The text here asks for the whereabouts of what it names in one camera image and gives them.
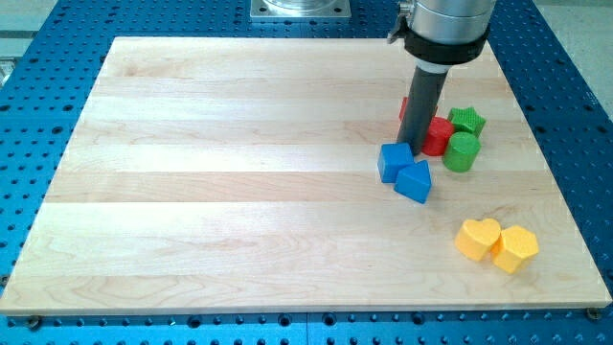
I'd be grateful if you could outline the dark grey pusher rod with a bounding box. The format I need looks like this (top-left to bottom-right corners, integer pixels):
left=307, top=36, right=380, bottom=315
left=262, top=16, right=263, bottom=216
left=397, top=66, right=448, bottom=155

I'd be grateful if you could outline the blue cube block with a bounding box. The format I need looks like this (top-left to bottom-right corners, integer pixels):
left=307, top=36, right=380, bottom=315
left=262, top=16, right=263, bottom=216
left=377, top=143, right=415, bottom=183

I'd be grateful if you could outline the blue triangular prism block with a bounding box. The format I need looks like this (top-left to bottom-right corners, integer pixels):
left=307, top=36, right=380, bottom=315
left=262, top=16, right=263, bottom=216
left=394, top=160, right=432, bottom=204

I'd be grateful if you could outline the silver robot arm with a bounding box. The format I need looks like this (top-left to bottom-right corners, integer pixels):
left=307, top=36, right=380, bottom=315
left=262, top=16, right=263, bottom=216
left=387, top=0, right=495, bottom=155

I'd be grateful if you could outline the red block behind rod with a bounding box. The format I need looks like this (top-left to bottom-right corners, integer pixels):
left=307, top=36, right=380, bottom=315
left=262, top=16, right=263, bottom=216
left=398, top=96, right=408, bottom=121

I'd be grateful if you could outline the red cylinder block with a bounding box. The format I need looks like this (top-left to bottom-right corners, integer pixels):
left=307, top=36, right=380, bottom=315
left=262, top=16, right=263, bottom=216
left=421, top=117, right=455, bottom=156

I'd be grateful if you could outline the green star block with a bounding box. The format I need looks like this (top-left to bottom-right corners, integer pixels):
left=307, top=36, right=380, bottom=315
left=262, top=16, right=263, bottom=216
left=447, top=107, right=487, bottom=137

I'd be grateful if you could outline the green cylinder block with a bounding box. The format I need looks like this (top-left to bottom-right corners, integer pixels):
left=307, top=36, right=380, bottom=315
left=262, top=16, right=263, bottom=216
left=443, top=131, right=481, bottom=173

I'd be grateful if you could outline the yellow heart block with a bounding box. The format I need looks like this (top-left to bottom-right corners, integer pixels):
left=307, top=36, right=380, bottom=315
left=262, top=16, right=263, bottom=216
left=454, top=218, right=501, bottom=262

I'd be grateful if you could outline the yellow hexagon block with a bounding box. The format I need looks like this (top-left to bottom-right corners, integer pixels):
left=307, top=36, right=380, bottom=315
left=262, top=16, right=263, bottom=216
left=491, top=225, right=539, bottom=274

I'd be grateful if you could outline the light wooden board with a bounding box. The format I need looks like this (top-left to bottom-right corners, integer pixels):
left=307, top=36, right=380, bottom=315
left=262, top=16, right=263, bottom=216
left=1, top=37, right=611, bottom=315

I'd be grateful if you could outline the blue perforated metal table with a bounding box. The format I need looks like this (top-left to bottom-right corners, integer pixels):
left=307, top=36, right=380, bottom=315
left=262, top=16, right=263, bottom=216
left=1, top=1, right=612, bottom=344

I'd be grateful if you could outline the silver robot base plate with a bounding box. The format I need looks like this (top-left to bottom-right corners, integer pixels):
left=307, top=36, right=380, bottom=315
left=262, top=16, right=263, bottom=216
left=250, top=0, right=352, bottom=19

